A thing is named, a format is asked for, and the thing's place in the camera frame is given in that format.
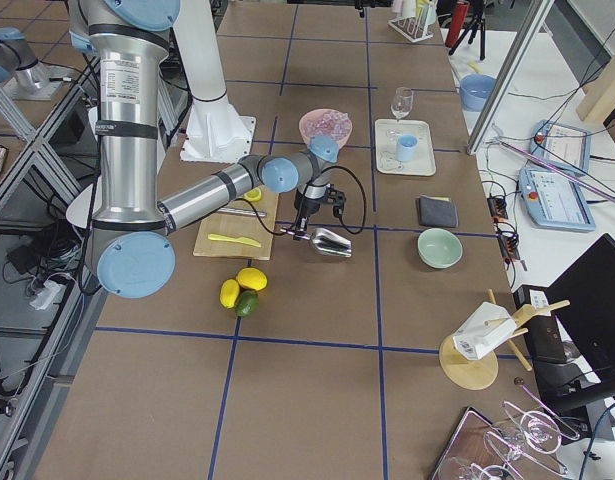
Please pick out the teach pendant tablet far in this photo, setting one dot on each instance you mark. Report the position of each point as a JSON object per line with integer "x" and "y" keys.
{"x": 563, "y": 145}

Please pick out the clear wine glass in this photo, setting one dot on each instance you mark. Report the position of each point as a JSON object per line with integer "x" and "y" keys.
{"x": 401, "y": 106}

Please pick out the aluminium frame post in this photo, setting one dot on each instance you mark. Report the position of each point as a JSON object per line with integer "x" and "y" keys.
{"x": 530, "y": 27}

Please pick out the wooden cutting board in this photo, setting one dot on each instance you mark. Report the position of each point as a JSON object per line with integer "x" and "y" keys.
{"x": 232, "y": 225}

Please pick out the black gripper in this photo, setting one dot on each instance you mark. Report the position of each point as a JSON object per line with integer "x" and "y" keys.
{"x": 305, "y": 207}

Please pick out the green ceramic bowl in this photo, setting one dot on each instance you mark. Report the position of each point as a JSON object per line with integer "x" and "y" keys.
{"x": 439, "y": 248}

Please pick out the grey folded cloth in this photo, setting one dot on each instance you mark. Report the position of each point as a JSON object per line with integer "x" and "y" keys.
{"x": 434, "y": 212}

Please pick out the pink bowl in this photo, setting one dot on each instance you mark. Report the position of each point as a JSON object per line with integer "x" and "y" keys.
{"x": 322, "y": 144}

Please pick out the clear ice cubes pile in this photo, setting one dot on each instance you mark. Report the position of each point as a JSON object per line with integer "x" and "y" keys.
{"x": 332, "y": 123}

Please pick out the metal grabber stick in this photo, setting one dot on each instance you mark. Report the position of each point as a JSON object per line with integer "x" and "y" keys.
{"x": 584, "y": 180}

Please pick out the hanging wine glass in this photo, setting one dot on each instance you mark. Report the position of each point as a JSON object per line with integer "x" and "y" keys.
{"x": 543, "y": 430}

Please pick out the teach pendant tablet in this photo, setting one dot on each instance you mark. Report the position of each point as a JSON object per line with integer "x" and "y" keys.
{"x": 554, "y": 202}
{"x": 563, "y": 145}

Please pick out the metal ice scoop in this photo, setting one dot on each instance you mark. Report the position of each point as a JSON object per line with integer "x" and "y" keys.
{"x": 323, "y": 241}

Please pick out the steel cylinder tool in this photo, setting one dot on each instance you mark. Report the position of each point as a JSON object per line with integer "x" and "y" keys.
{"x": 242, "y": 212}

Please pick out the light blue plastic cup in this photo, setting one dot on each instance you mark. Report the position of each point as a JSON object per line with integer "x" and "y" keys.
{"x": 406, "y": 145}

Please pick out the lemon half slice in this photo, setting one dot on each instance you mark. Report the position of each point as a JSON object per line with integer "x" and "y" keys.
{"x": 254, "y": 195}

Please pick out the green lime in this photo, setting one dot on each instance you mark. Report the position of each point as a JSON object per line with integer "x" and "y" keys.
{"x": 246, "y": 303}

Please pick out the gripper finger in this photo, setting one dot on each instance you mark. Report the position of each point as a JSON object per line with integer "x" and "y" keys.
{"x": 359, "y": 6}

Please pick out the teach pendant tablet near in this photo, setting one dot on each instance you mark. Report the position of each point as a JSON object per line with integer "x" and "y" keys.
{"x": 554, "y": 202}

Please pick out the yellow lemon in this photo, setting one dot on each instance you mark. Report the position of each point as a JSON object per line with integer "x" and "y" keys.
{"x": 252, "y": 278}
{"x": 229, "y": 293}

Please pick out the white bear tray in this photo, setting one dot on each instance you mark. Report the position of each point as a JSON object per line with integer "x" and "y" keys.
{"x": 423, "y": 163}

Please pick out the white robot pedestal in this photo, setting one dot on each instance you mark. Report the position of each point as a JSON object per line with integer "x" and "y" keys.
{"x": 215, "y": 131}

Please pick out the dark tray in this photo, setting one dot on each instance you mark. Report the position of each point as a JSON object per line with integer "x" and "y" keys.
{"x": 465, "y": 456}

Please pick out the black monitor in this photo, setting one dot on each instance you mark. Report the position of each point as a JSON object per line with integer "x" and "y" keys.
{"x": 589, "y": 285}

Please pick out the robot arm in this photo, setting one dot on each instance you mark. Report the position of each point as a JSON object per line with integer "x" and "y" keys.
{"x": 128, "y": 249}

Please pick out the white wire cup rack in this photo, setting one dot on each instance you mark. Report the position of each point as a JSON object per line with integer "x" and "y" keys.
{"x": 413, "y": 18}

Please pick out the yellow plastic knife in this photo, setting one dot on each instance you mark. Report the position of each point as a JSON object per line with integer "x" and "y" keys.
{"x": 237, "y": 240}

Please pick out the wooden mug tree stand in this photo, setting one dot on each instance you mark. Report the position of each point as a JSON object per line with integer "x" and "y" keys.
{"x": 480, "y": 374}

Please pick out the red bottle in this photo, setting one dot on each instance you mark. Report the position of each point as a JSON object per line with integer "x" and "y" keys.
{"x": 458, "y": 18}

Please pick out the black tripod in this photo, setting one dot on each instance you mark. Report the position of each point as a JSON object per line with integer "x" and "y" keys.
{"x": 477, "y": 26}

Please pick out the blue bowl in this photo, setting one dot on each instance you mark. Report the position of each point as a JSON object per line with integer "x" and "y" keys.
{"x": 474, "y": 90}

